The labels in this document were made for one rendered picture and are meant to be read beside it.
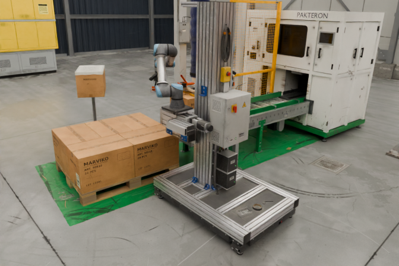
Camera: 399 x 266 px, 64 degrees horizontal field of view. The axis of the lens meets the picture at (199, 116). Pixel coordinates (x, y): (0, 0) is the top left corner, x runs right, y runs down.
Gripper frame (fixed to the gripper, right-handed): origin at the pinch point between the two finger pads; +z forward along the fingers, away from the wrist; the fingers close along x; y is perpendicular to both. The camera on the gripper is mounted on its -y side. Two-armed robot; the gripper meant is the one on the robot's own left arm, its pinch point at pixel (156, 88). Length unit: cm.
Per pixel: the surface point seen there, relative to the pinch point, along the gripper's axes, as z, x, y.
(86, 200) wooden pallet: 103, -24, -97
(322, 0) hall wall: -124, 385, 871
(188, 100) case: 14.8, -19.7, 31.6
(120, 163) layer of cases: 71, -22, -58
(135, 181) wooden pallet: 99, -22, -42
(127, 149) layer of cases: 57, -22, -49
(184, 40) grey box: -43, 90, 98
